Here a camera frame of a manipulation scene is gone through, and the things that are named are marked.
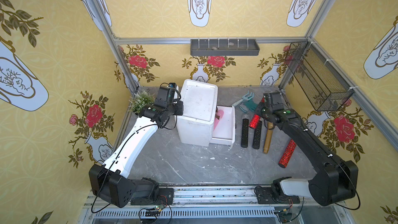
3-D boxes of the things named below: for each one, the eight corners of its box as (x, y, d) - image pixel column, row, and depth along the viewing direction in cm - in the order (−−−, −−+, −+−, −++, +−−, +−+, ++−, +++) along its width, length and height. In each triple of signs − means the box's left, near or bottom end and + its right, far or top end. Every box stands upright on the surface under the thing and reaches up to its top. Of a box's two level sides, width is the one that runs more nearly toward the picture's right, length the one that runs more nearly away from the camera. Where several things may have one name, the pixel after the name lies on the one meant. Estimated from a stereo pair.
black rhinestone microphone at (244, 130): (240, 146, 92) (241, 144, 89) (242, 115, 106) (243, 112, 104) (247, 148, 91) (249, 146, 89) (248, 116, 105) (249, 113, 103)
